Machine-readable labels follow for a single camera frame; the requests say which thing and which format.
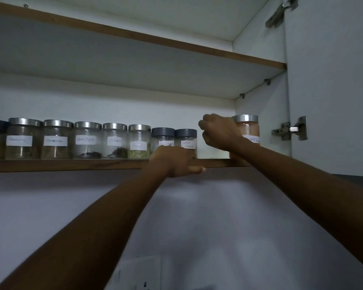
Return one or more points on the person's right hand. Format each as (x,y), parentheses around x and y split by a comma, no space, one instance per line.
(220,132)

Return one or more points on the person's left hand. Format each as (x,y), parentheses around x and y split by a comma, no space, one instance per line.
(175,161)

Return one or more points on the orange spice jar silver lid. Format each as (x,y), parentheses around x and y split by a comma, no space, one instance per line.
(249,126)

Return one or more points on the yellow spice jar grey lid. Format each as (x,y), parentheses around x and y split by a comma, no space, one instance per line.
(186,133)

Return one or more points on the dark spice jar grey lid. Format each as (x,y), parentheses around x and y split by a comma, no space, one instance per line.
(163,131)

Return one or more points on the green spice jar silver lid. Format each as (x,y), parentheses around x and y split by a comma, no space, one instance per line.
(139,127)

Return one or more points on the brown wooden wall cabinet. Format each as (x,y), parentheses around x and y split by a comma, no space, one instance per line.
(78,166)

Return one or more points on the cabinet door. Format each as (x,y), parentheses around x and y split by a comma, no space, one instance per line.
(335,87)

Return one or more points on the person's right forearm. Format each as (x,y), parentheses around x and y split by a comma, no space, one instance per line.
(314,196)

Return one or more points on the person's left forearm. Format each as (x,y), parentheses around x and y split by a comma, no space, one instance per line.
(84,238)

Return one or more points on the metal cabinet door hinge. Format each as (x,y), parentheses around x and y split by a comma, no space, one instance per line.
(290,128)
(279,13)

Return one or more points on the white cabinet shelf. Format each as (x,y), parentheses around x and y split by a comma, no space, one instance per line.
(124,66)

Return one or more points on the white wall socket plate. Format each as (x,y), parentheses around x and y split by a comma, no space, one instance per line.
(139,274)

